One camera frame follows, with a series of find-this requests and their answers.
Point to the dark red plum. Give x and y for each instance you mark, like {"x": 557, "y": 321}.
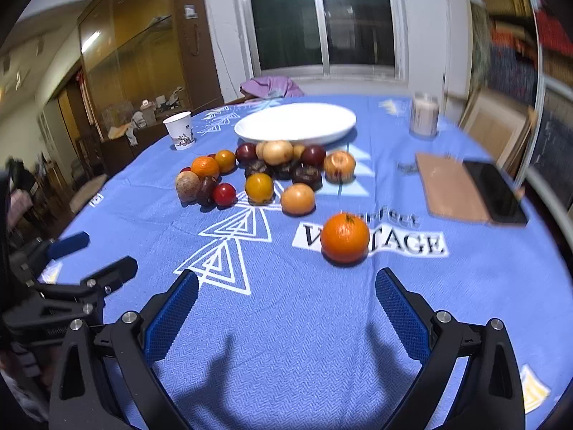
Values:
{"x": 313, "y": 156}
{"x": 245, "y": 152}

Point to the cluttered wooden sideboard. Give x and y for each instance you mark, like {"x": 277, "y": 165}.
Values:
{"x": 134, "y": 141}

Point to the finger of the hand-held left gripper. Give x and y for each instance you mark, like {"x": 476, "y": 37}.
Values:
{"x": 67, "y": 245}
{"x": 112, "y": 274}

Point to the tan leather wallet case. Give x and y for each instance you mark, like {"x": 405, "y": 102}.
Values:
{"x": 447, "y": 188}

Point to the small yellow-orange fruit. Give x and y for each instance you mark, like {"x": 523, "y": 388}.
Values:
{"x": 225, "y": 160}

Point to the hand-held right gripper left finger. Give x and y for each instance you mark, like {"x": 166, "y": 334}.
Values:
{"x": 172, "y": 318}

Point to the wooden glass-door cabinet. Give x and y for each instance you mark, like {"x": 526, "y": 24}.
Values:
{"x": 134, "y": 53}

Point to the blue printed tablecloth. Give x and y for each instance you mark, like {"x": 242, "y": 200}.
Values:
{"x": 286, "y": 313}

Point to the tan red-blushed apple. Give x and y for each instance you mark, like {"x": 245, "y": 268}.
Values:
{"x": 339, "y": 165}

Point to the black smartphone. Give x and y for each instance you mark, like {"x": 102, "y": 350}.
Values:
{"x": 494, "y": 190}

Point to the beige drink can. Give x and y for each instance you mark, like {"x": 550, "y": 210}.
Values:
{"x": 423, "y": 114}

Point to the shelf of patterned rugs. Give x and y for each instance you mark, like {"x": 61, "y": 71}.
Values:
{"x": 515, "y": 31}

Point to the small tan fruit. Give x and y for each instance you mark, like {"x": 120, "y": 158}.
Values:
{"x": 259, "y": 148}

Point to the purple cloth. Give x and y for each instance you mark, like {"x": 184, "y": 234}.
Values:
{"x": 268, "y": 87}

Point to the white oval plate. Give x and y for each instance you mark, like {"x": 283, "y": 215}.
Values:
{"x": 295, "y": 122}

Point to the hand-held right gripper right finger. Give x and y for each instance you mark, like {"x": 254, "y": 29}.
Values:
{"x": 400, "y": 318}

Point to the white-framed window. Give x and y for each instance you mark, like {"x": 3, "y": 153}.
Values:
{"x": 320, "y": 18}

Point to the tan brown fruit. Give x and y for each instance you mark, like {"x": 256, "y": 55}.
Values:
{"x": 187, "y": 186}

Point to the large orange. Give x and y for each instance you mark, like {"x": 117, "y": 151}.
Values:
{"x": 344, "y": 238}

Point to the tan round fruit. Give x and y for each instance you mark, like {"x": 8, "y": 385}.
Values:
{"x": 277, "y": 152}

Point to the white paper cup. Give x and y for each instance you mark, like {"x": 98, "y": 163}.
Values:
{"x": 179, "y": 131}

